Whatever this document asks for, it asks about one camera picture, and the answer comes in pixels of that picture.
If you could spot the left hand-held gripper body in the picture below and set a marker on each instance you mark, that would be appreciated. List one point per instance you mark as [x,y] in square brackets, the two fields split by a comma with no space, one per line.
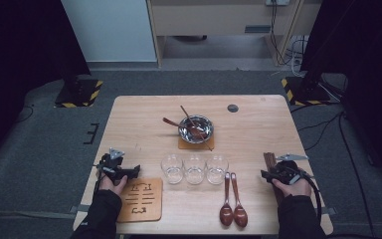
[111,167]

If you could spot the steel bowl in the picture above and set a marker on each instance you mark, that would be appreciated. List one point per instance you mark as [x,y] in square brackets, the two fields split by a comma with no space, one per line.
[187,134]

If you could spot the dark curtain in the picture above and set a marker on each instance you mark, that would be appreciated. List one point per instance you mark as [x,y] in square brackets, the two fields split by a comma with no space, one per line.
[371,49]
[13,49]

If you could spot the white cabinet panel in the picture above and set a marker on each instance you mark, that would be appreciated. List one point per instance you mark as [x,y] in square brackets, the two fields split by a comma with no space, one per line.
[112,30]

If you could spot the person's right hand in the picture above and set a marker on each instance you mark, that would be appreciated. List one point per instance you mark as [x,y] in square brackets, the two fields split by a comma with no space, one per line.
[295,190]

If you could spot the red-brown wooden spoon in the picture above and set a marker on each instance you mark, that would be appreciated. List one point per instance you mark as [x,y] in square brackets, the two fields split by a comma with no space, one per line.
[170,121]
[240,216]
[226,215]

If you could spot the dark round table grommet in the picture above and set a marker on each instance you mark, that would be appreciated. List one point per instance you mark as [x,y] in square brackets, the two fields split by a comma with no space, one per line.
[232,108]

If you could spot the bundle of wooden chopsticks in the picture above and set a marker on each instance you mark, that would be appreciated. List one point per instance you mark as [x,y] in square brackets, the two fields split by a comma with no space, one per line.
[269,161]

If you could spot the person's left hand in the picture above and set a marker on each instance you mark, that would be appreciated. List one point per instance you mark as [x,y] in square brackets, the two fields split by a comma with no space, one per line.
[111,187]

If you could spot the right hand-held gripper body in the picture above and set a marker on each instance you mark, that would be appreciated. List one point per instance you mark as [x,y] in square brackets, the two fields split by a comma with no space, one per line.
[288,172]

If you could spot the cut-out wooden coaster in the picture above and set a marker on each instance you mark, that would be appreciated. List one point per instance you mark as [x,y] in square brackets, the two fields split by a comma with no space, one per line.
[154,212]
[189,146]

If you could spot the black stand with striped base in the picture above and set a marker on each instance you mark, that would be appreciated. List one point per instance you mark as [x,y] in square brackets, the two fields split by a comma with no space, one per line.
[79,96]
[306,93]

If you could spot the white power strip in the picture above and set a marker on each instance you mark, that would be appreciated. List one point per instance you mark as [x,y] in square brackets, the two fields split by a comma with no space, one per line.
[277,2]

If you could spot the beige wooden cabinet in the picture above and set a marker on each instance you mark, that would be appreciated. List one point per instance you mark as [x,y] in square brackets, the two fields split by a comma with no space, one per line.
[205,20]

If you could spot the clear drinking glass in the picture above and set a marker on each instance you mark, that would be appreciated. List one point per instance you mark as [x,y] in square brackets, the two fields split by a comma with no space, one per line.
[172,171]
[194,171]
[217,171]

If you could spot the grey tape strip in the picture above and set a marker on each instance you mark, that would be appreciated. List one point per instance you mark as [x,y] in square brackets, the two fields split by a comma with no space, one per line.
[330,211]
[79,208]

